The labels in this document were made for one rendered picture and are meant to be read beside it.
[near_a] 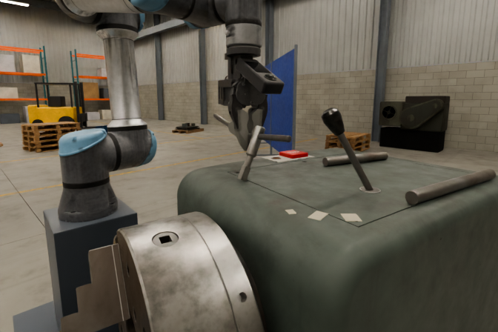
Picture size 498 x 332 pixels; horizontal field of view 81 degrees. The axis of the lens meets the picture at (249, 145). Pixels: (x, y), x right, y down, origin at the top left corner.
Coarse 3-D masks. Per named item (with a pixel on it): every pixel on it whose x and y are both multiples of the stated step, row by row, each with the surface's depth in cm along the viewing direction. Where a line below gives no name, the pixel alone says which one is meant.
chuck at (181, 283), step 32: (160, 224) 43; (128, 256) 37; (160, 256) 36; (192, 256) 37; (128, 288) 40; (160, 288) 32; (192, 288) 34; (224, 288) 35; (128, 320) 45; (160, 320) 30; (192, 320) 32; (224, 320) 33
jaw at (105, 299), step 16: (96, 256) 42; (112, 256) 43; (96, 272) 41; (112, 272) 42; (80, 288) 40; (96, 288) 40; (112, 288) 41; (80, 304) 39; (96, 304) 40; (112, 304) 40; (64, 320) 37; (80, 320) 38; (96, 320) 39; (112, 320) 40
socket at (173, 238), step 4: (156, 236) 39; (160, 236) 39; (164, 236) 39; (168, 236) 40; (172, 236) 39; (176, 236) 39; (156, 240) 38; (160, 240) 39; (164, 240) 40; (168, 240) 40; (172, 240) 39; (176, 240) 39; (156, 244) 38; (160, 244) 38; (164, 244) 38; (168, 244) 38; (172, 244) 38
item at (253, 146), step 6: (258, 126) 59; (258, 132) 58; (264, 132) 59; (252, 138) 58; (252, 144) 58; (258, 144) 58; (252, 150) 58; (246, 156) 59; (252, 156) 58; (246, 162) 58; (246, 168) 58; (240, 174) 58; (246, 174) 58; (246, 180) 58
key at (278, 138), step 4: (216, 116) 77; (220, 116) 76; (220, 120) 74; (224, 120) 73; (248, 136) 61; (260, 136) 57; (264, 136) 56; (268, 136) 55; (272, 136) 54; (276, 136) 53; (280, 136) 52; (284, 136) 51; (288, 136) 51; (268, 140) 56; (272, 140) 55; (276, 140) 53; (280, 140) 52; (284, 140) 51; (288, 140) 51
